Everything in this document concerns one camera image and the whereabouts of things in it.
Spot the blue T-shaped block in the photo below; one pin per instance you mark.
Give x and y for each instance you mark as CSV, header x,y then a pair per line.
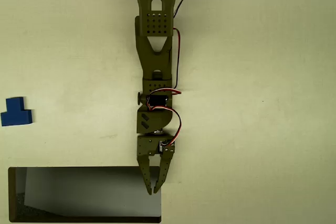
x,y
15,115

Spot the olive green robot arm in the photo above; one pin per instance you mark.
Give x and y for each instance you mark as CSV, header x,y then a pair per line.
x,y
155,58

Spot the rectangular bin opening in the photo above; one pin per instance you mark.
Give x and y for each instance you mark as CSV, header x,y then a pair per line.
x,y
12,195

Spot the grey panel below table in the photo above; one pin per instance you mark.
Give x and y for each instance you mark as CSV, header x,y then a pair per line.
x,y
86,192

